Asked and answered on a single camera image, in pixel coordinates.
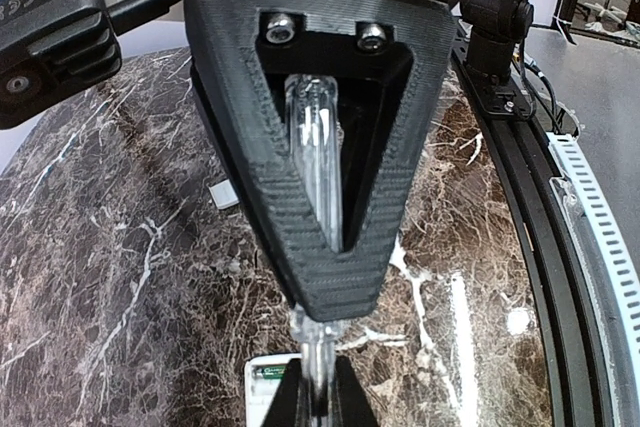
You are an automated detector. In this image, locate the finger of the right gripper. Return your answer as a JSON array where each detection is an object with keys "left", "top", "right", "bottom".
[
  {"left": 190, "top": 64, "right": 295, "bottom": 307},
  {"left": 184, "top": 0, "right": 455, "bottom": 322}
]

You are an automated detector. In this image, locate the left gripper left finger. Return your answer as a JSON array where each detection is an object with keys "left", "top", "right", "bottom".
[{"left": 262, "top": 359, "right": 305, "bottom": 427}]

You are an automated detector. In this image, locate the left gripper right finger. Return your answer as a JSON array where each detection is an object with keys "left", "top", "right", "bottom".
[{"left": 332, "top": 357, "right": 379, "bottom": 427}]

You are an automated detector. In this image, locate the white remote control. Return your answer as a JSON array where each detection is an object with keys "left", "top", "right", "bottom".
[{"left": 244, "top": 353, "right": 301, "bottom": 427}]

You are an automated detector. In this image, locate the clear handle screwdriver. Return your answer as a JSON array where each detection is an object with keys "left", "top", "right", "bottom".
[{"left": 283, "top": 74, "right": 346, "bottom": 427}]

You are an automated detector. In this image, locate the white battery cover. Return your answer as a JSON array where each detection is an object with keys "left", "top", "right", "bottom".
[{"left": 208, "top": 179, "right": 239, "bottom": 210}]

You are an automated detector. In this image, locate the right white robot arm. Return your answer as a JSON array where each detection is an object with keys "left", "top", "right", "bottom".
[{"left": 184, "top": 0, "right": 533, "bottom": 323}]

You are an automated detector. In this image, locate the green battery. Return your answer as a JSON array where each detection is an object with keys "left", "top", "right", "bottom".
[{"left": 253, "top": 364, "right": 286, "bottom": 381}]

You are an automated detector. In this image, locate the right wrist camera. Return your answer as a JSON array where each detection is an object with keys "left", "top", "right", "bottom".
[{"left": 1, "top": 0, "right": 122, "bottom": 130}]

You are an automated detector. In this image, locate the black front rail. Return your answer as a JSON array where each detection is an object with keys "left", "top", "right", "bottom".
[{"left": 452, "top": 32, "right": 614, "bottom": 426}]

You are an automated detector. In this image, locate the white slotted cable duct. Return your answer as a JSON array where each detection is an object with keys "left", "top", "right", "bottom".
[{"left": 547, "top": 133, "right": 639, "bottom": 354}]

